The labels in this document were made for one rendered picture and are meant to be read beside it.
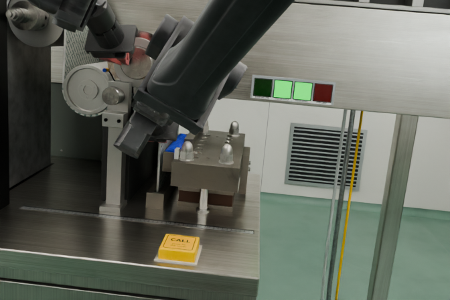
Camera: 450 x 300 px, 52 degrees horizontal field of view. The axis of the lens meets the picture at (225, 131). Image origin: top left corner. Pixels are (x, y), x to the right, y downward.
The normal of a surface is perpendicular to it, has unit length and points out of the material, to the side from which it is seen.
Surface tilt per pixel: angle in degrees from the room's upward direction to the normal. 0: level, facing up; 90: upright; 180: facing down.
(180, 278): 90
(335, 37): 90
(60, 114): 90
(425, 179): 90
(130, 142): 74
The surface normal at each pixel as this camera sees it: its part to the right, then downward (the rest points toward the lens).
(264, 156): -0.07, 0.20
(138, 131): 0.26, -0.07
